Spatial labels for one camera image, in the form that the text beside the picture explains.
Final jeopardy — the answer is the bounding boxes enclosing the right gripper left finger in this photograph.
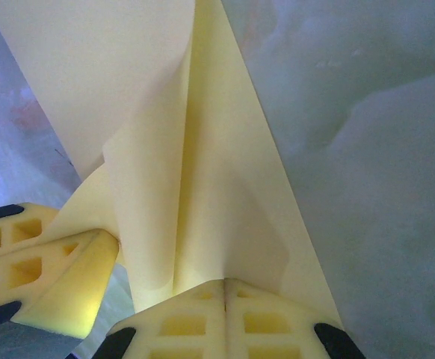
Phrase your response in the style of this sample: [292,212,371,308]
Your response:
[92,278,228,359]

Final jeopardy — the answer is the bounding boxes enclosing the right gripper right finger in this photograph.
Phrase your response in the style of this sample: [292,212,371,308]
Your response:
[226,278,368,359]

